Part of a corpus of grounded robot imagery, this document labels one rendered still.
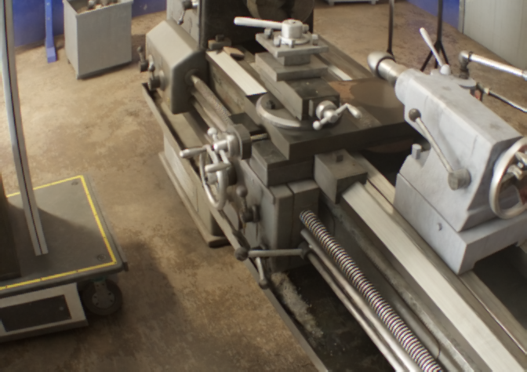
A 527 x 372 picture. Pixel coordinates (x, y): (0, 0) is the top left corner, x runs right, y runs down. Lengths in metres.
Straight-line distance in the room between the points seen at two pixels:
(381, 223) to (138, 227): 1.61
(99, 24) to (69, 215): 2.18
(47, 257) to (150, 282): 0.56
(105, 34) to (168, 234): 2.01
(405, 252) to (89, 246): 1.29
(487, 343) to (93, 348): 1.61
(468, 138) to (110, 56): 3.49
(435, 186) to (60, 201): 1.67
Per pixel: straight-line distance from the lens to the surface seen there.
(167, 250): 2.88
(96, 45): 4.56
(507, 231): 1.59
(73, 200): 2.70
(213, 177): 2.04
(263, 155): 1.82
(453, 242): 1.51
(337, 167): 1.78
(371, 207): 1.70
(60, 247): 2.45
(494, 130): 1.50
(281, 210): 1.82
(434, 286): 1.49
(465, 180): 1.48
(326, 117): 1.75
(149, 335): 2.48
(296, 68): 1.88
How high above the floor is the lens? 1.81
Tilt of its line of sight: 33 degrees down
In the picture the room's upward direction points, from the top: 1 degrees clockwise
